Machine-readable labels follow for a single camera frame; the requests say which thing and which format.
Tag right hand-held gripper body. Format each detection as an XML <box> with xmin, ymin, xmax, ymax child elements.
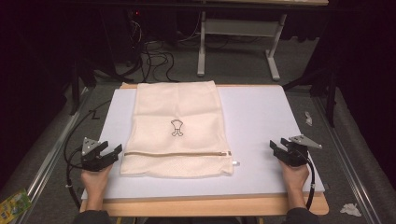
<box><xmin>278</xmin><ymin>133</ymin><xmax>323</xmax><ymax>168</ymax></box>

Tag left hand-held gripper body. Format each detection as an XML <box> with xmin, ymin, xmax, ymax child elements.
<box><xmin>80</xmin><ymin>136</ymin><xmax>110</xmax><ymax>173</ymax></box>

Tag cream mesh laundry bag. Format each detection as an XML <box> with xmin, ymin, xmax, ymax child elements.
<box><xmin>120</xmin><ymin>80</ymin><xmax>241</xmax><ymax>179</ymax></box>

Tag person's left hand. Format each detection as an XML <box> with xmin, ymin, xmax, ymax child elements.
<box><xmin>80</xmin><ymin>163</ymin><xmax>114</xmax><ymax>201</ymax></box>

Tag person's right hand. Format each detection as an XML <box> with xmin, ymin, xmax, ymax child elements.
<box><xmin>278</xmin><ymin>160</ymin><xmax>311</xmax><ymax>195</ymax></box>

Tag white table mat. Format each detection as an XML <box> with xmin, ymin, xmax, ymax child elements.
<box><xmin>81</xmin><ymin>85</ymin><xmax>326</xmax><ymax>201</ymax></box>

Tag dark metal stand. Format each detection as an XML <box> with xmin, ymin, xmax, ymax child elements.
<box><xmin>282</xmin><ymin>66</ymin><xmax>340</xmax><ymax>129</ymax></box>
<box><xmin>68</xmin><ymin>57</ymin><xmax>98</xmax><ymax>117</ymax></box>

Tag crumpled white paper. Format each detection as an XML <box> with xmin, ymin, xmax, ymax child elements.
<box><xmin>339</xmin><ymin>203</ymin><xmax>363</xmax><ymax>217</ymax></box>

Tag green printed packet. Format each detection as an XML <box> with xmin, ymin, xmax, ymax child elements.
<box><xmin>0</xmin><ymin>188</ymin><xmax>34</xmax><ymax>224</ymax></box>

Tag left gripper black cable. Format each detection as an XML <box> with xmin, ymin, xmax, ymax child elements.
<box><xmin>63</xmin><ymin>99</ymin><xmax>112</xmax><ymax>210</ymax></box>

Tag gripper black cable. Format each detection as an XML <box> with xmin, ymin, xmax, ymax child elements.
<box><xmin>305</xmin><ymin>157</ymin><xmax>317</xmax><ymax>211</ymax></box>
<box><xmin>63</xmin><ymin>99</ymin><xmax>112</xmax><ymax>210</ymax></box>

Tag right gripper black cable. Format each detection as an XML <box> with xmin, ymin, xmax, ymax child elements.
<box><xmin>305</xmin><ymin>157</ymin><xmax>317</xmax><ymax>211</ymax></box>

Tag metal floor rail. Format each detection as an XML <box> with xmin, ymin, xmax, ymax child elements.
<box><xmin>311</xmin><ymin>92</ymin><xmax>376</xmax><ymax>224</ymax></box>
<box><xmin>14</xmin><ymin>87</ymin><xmax>92</xmax><ymax>224</ymax></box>

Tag black floor cables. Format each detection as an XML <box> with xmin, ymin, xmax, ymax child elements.
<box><xmin>115</xmin><ymin>8</ymin><xmax>200</xmax><ymax>84</ymax></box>

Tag white metal desk frame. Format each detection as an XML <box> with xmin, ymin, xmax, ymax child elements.
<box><xmin>196</xmin><ymin>10</ymin><xmax>288</xmax><ymax>82</ymax></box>

